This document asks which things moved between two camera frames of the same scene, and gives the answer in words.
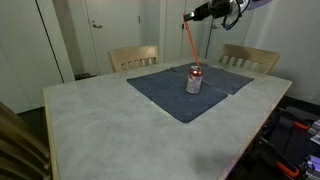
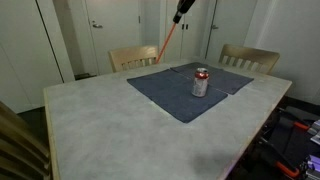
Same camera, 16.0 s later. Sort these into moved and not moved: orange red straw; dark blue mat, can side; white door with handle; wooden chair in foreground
Moved: orange red straw
Not moved: white door with handle; dark blue mat, can side; wooden chair in foreground
